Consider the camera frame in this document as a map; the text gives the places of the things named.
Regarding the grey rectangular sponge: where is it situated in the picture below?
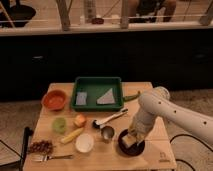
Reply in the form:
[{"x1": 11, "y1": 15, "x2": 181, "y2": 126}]
[{"x1": 76, "y1": 92, "x2": 87, "y2": 105}]

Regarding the orange bowl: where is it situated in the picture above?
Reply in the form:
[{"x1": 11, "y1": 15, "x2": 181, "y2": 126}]
[{"x1": 41, "y1": 90, "x2": 67, "y2": 111}]

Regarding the purple bowl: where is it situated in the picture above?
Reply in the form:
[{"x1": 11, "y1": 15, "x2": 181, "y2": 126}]
[{"x1": 118, "y1": 129, "x2": 145, "y2": 156}]

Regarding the red apple toy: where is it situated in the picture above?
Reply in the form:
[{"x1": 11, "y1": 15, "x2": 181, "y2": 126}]
[{"x1": 74, "y1": 114, "x2": 87, "y2": 127}]

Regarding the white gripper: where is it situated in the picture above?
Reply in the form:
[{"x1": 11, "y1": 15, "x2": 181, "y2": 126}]
[{"x1": 123, "y1": 122, "x2": 148, "y2": 146}]

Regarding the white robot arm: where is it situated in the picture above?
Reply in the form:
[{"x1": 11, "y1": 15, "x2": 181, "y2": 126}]
[{"x1": 128, "y1": 86, "x2": 213, "y2": 146}]

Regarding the green plastic tray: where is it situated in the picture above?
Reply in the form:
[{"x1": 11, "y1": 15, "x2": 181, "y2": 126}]
[{"x1": 70, "y1": 77, "x2": 124, "y2": 112}]

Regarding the silver fork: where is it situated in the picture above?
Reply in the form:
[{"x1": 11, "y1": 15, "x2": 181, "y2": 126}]
[{"x1": 32, "y1": 155, "x2": 74, "y2": 162}]

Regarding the black cable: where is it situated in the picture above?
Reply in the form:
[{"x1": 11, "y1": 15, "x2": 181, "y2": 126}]
[{"x1": 169, "y1": 133, "x2": 213, "y2": 171}]

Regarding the green cup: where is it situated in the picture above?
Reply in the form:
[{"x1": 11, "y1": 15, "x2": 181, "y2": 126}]
[{"x1": 52, "y1": 118, "x2": 66, "y2": 134}]

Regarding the grey triangular cloth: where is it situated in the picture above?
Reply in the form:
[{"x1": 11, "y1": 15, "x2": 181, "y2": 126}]
[{"x1": 97, "y1": 88, "x2": 115, "y2": 105}]

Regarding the small metal cup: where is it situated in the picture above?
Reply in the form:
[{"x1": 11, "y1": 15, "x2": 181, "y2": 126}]
[{"x1": 101, "y1": 126, "x2": 115, "y2": 141}]

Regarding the seated person in background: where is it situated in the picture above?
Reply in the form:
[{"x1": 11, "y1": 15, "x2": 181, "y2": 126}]
[{"x1": 128, "y1": 0, "x2": 176, "y2": 23}]

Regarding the brown rectangular eraser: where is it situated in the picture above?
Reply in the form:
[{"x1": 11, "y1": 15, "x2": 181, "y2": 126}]
[{"x1": 122, "y1": 134, "x2": 136, "y2": 148}]

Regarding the yellow corn toy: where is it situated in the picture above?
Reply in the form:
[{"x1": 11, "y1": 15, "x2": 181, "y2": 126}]
[{"x1": 60, "y1": 128, "x2": 84, "y2": 144}]

